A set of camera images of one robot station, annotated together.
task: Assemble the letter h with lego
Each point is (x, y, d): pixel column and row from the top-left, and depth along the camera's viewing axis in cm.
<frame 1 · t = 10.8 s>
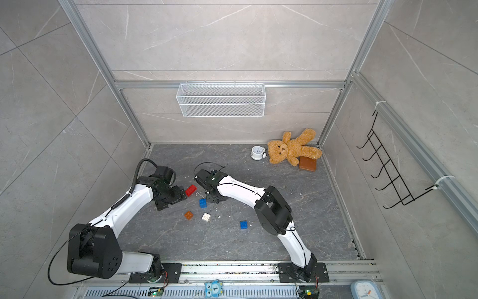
left hand: (180, 197, 86), fingers open
right hand: (217, 197, 91), fingers open
brown teddy bear: (293, 149, 110), point 8 cm above the table
white alarm clock: (257, 152, 112), point 5 cm above the table
brown leather wallet: (307, 164, 109), point 3 cm above the table
blue lego brick: (203, 203, 92), point 3 cm above the table
orange lego brick: (188, 215, 90), point 2 cm above the table
white lego brick: (206, 217, 89), point 2 cm above the table
blue lego brick 2: (244, 225, 87), on the table

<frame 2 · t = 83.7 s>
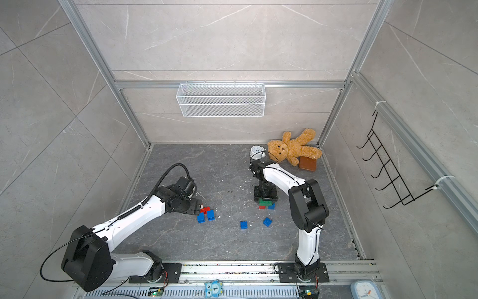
left hand: (194, 204, 85), fingers open
right hand: (265, 201, 90), fingers open
blue lego brick: (210, 215, 90), on the table
blue lego brick 3: (200, 218, 89), on the table
green lego brick: (265, 203, 90), point 6 cm above the table
blue lego brick 5: (267, 222, 87), point 2 cm above the table
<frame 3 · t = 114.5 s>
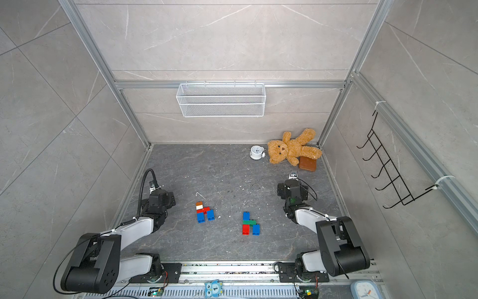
left hand: (160, 194, 90), fingers open
right hand: (294, 184, 92), fingers open
blue lego brick 2: (246, 216, 92), on the table
green lego brick: (249, 222, 87), point 2 cm above the table
red lego brick: (245, 230, 85), point 2 cm above the table
blue lego brick 4: (256, 230, 84), point 3 cm above the table
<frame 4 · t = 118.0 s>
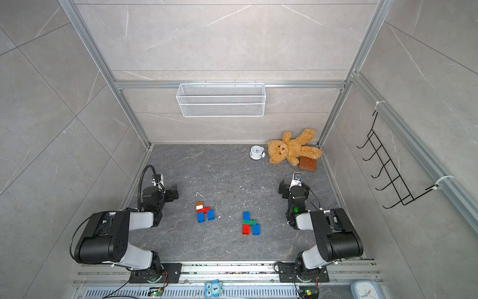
left hand: (167, 183, 94), fingers open
right hand: (295, 181, 92), fingers open
